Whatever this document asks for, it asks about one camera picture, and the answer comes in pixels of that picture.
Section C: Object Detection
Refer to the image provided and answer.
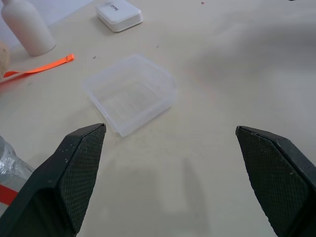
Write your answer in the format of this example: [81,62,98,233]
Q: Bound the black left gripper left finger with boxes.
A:
[0,123,107,237]

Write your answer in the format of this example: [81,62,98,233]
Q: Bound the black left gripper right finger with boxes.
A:
[235,125,316,237]

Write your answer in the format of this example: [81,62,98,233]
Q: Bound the clear square plastic container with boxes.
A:
[82,53,180,137]

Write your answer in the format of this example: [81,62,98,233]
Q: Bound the white plastic bottle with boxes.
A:
[1,0,57,57]

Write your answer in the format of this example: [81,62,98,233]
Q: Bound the silver foil wrapped object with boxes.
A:
[0,135,36,208]

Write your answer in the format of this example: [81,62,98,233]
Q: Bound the beige fuzzy round object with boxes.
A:
[0,41,10,79]

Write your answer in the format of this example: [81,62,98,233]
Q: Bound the white rectangular lidded box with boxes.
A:
[95,0,144,33]

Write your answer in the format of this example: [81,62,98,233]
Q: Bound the orange ribbon strap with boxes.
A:
[0,53,75,86]

